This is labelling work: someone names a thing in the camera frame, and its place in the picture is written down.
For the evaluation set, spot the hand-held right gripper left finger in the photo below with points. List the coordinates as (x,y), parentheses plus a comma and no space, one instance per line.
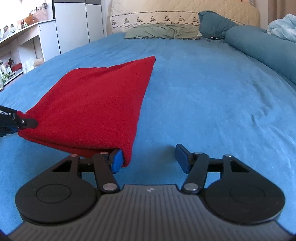
(117,161)

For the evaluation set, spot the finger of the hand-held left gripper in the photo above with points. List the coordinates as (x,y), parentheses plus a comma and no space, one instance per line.
(29,122)

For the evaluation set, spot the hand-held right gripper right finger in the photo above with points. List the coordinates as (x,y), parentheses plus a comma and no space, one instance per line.
(182,157)

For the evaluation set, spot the red knit sweater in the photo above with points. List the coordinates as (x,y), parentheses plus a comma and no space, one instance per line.
(92,104)

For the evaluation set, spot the red box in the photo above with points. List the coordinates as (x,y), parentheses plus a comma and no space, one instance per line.
(16,67)

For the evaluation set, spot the beige cloth bag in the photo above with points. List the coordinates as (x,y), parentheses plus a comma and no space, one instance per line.
(38,62)

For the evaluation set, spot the bed with blue sheet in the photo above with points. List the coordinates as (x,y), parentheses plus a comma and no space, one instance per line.
(208,97)

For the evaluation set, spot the white shelf unit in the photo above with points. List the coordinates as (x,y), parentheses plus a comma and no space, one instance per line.
(25,44)

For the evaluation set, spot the pink basket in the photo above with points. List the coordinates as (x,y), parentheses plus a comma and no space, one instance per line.
(41,14)

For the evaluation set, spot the white and grey wardrobe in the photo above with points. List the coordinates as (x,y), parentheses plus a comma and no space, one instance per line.
(78,25)

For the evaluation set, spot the small black item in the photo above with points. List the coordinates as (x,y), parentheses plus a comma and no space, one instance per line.
(214,38)

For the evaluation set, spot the grey-green pillow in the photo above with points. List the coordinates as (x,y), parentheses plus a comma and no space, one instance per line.
(161,31)

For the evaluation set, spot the teal rolled duvet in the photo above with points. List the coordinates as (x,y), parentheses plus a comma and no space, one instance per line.
(261,48)

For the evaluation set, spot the teal pillow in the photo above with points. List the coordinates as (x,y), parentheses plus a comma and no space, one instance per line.
(216,24)

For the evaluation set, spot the cream quilted headboard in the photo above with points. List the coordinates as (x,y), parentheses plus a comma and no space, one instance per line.
(175,11)

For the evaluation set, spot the light blue blanket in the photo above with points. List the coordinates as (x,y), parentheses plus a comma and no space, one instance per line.
(283,26)

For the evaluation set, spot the beige curtain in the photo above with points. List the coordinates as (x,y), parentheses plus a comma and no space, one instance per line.
(281,9)

